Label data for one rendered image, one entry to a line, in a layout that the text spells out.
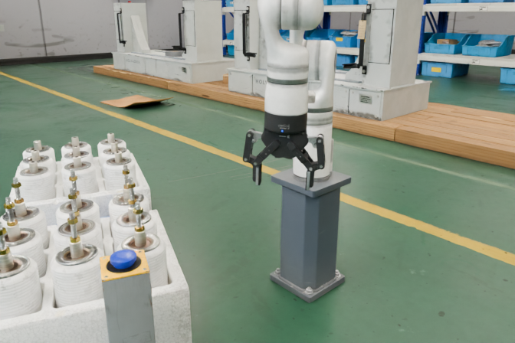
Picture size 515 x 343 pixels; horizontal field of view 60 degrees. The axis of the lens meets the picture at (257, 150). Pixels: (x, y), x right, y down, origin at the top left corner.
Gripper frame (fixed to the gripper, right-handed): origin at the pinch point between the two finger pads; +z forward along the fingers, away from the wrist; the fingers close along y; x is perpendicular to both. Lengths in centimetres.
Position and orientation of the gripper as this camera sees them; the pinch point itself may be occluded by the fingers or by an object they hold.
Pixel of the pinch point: (283, 183)
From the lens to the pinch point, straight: 82.5
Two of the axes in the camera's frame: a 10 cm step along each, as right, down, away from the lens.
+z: -0.2, 9.4, 3.5
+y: 9.8, 0.9, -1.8
